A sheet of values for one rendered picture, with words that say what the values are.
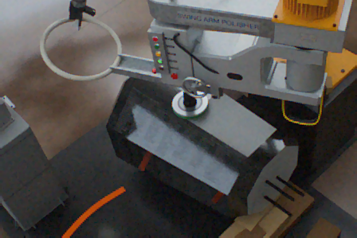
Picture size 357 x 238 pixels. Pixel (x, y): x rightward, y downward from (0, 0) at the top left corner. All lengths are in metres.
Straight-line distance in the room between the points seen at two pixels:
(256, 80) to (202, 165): 0.68
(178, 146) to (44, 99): 1.90
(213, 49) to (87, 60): 2.44
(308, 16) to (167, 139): 1.29
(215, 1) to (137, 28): 2.75
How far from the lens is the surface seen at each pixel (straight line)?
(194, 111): 2.96
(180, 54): 2.57
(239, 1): 2.34
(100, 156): 4.01
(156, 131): 3.13
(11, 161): 3.34
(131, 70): 2.92
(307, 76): 2.45
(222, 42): 2.59
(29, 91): 4.76
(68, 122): 4.35
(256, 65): 2.47
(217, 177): 2.90
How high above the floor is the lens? 3.12
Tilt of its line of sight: 47 degrees down
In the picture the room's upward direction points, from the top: 11 degrees counter-clockwise
